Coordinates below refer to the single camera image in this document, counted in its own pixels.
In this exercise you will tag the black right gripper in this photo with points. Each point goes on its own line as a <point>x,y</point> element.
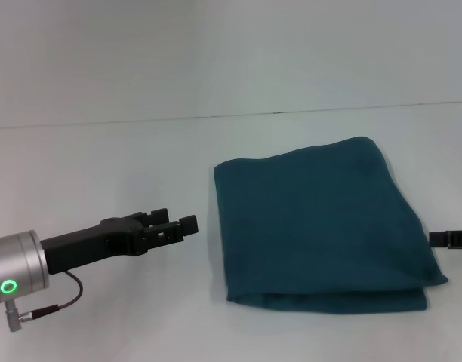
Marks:
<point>460,240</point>

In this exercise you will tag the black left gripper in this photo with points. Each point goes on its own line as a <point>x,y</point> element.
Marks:
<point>95,245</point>

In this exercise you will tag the teal t-shirt with FREE print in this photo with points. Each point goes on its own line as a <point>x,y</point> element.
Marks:
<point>310,226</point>

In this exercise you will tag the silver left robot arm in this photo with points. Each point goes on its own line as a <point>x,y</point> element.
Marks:
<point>16,269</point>

